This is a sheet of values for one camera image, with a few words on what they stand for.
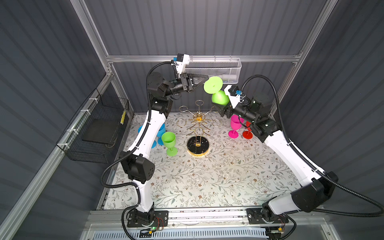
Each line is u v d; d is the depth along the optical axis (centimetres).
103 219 75
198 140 101
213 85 56
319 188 40
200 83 57
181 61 55
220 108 61
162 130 91
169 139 91
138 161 47
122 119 82
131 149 48
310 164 43
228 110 59
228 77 85
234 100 57
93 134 69
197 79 58
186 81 53
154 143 102
